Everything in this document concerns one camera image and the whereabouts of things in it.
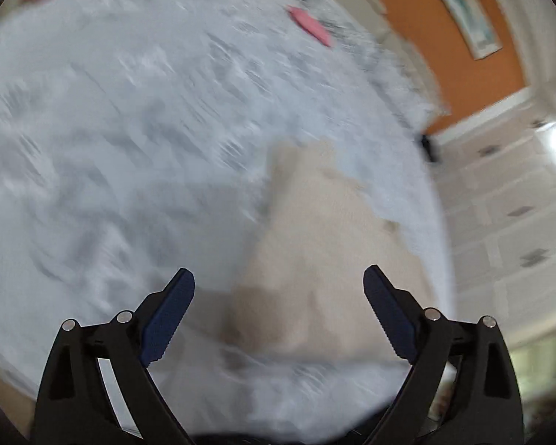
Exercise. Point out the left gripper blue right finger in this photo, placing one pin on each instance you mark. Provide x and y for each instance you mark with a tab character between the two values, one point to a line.
484	406

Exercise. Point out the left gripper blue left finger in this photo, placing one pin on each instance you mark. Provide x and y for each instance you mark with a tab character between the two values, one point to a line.
73	406

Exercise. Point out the beige sweater with black hearts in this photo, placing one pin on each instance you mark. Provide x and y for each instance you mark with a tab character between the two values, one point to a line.
301	295

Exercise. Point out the white wardrobe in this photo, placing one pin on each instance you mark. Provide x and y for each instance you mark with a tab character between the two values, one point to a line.
497	184

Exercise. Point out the black bag on nightstand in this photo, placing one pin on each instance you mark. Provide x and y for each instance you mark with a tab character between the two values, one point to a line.
430	149

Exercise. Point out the grey butterfly bed cover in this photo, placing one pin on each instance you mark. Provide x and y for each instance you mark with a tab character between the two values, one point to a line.
136	138

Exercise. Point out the right grey floral pillow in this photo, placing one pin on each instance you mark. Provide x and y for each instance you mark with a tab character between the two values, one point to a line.
393	66

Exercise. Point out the pink folded cloth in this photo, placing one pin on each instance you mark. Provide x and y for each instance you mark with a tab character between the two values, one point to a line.
310	25

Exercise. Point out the framed wall picture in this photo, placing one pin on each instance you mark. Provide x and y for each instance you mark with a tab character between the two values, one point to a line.
475	27

